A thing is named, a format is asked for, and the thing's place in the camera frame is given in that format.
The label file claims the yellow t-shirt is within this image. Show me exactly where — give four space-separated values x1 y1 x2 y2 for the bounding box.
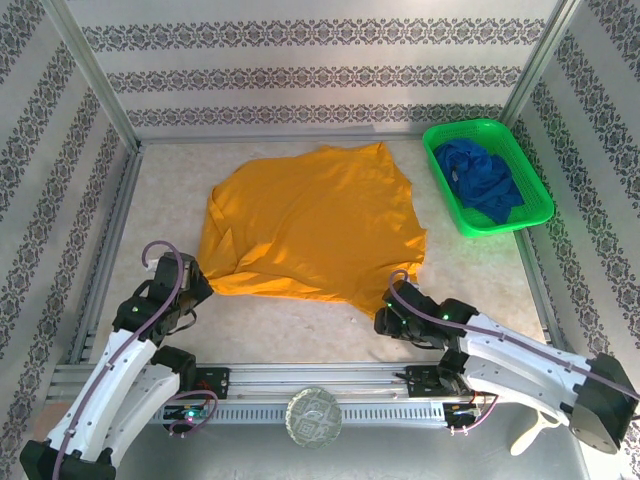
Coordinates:
197 142 429 321

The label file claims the small circuit board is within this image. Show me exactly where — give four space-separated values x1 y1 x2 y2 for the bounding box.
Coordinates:
163 404 209 422
444 402 484 419

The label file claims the round patterned glass dish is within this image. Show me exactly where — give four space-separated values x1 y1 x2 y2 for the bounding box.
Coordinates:
284 385 344 450

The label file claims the blue cloth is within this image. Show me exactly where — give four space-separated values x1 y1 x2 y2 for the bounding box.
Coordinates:
433 139 525 225

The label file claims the white peeler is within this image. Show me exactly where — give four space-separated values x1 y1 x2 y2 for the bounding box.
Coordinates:
509 407 564 457

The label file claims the green plastic basket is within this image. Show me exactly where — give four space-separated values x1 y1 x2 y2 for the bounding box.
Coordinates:
422 117 555 239

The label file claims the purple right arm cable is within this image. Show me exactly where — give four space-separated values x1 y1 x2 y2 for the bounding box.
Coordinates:
388 269 640 437

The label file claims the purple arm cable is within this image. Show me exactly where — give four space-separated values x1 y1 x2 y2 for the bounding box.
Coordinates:
388 269 640 437
52 240 220 480

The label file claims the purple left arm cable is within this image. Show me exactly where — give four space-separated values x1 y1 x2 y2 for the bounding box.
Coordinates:
52 240 220 480

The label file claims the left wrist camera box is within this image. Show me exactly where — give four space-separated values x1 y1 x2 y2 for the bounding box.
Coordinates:
158 252 202 290

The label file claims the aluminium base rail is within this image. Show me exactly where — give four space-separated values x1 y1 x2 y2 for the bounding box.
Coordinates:
47 360 596 401

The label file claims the perforated metal cable duct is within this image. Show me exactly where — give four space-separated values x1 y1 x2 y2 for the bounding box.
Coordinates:
149 402 446 426

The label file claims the aluminium back rail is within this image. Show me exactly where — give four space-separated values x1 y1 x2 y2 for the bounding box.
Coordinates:
137 132 426 146

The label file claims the aluminium frame post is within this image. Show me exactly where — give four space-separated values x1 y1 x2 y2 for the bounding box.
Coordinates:
498 0 584 131
40 0 144 151

